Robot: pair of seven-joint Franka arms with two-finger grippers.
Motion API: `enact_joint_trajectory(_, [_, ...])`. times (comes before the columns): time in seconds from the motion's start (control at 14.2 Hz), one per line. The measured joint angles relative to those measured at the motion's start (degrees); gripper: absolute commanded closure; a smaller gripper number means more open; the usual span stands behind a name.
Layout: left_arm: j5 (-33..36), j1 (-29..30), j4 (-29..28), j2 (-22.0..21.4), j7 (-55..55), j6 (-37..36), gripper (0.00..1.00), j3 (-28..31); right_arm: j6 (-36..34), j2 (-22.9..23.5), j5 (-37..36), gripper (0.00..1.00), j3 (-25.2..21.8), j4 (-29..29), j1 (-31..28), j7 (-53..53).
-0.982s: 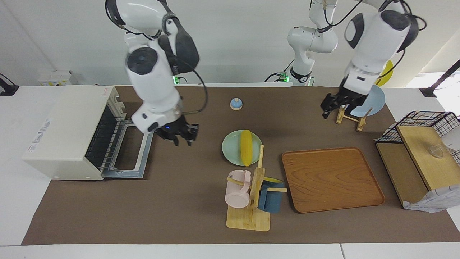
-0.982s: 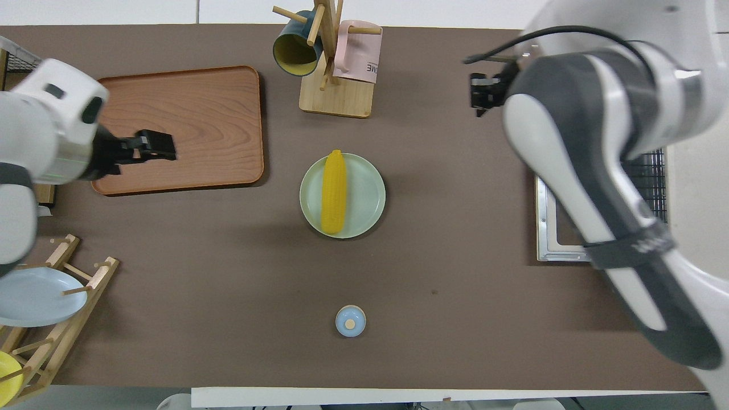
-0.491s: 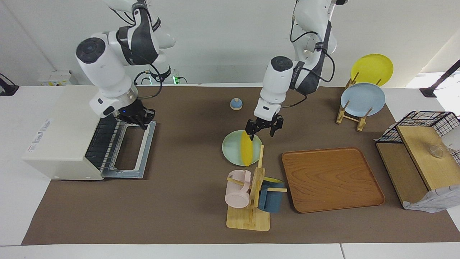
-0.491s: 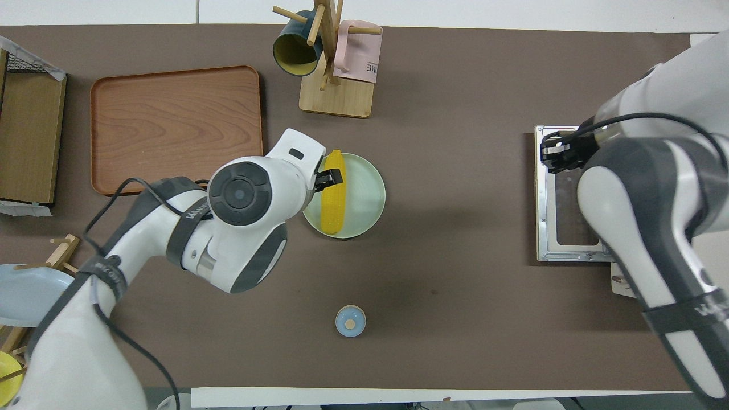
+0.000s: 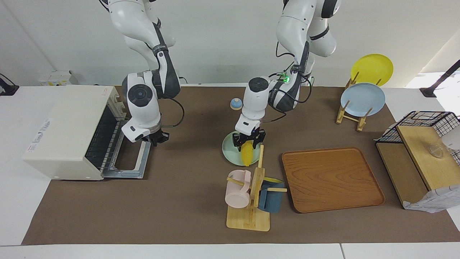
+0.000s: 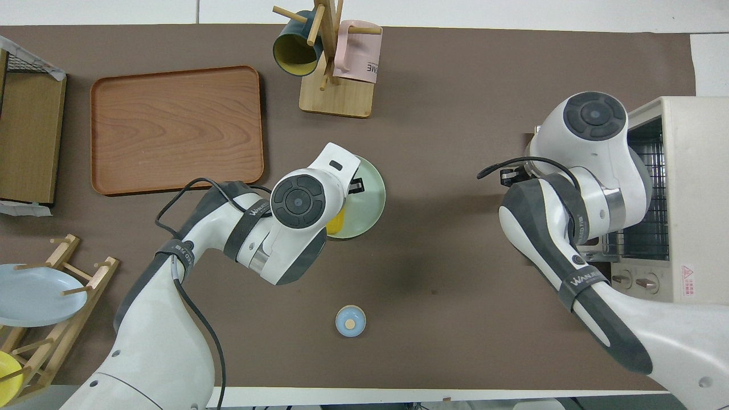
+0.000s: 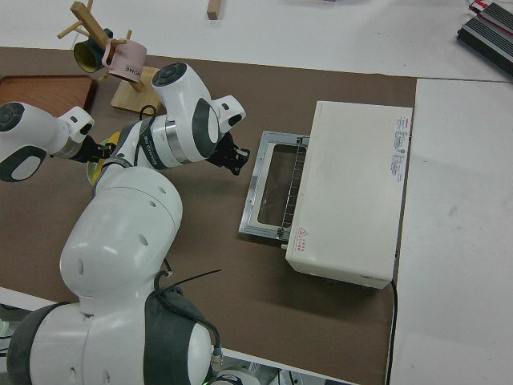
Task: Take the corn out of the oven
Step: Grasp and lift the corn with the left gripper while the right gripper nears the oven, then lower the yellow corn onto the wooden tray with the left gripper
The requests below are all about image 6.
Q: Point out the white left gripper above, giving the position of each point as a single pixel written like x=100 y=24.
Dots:
x=339 y=168

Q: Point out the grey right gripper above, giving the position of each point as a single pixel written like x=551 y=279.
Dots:
x=515 y=177

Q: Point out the pale green plate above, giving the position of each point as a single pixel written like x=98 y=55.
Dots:
x=367 y=205

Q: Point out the yellow corn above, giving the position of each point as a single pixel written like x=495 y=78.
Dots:
x=337 y=223

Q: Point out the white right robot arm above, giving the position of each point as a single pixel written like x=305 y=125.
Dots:
x=598 y=171

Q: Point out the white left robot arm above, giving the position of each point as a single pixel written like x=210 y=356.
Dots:
x=154 y=347

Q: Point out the small silver oven knob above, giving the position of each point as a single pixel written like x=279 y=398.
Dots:
x=622 y=280

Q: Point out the large silver oven knob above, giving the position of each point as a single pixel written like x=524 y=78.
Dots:
x=648 y=283

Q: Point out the white toaster oven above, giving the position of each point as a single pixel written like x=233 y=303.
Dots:
x=697 y=199

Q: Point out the wooden mug tree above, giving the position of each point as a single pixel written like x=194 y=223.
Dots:
x=336 y=99

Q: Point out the brown table mat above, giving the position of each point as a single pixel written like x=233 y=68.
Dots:
x=444 y=273

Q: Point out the pink mug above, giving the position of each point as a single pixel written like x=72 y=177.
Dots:
x=356 y=57

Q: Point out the blue jar with cork lid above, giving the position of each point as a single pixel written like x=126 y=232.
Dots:
x=350 y=322

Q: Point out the dark green mug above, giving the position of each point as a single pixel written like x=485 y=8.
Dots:
x=293 y=51

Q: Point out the brown wooden tray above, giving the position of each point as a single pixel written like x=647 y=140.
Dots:
x=176 y=131

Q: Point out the red warning sticker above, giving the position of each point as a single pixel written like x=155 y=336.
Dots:
x=688 y=280

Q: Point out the white plastic sheet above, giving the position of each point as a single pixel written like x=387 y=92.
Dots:
x=23 y=209

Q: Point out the wooden dish rack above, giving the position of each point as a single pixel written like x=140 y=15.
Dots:
x=57 y=336

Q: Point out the light blue plate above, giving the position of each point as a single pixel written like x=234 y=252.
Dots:
x=34 y=296

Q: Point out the yellow plate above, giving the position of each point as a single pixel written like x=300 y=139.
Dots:
x=7 y=376

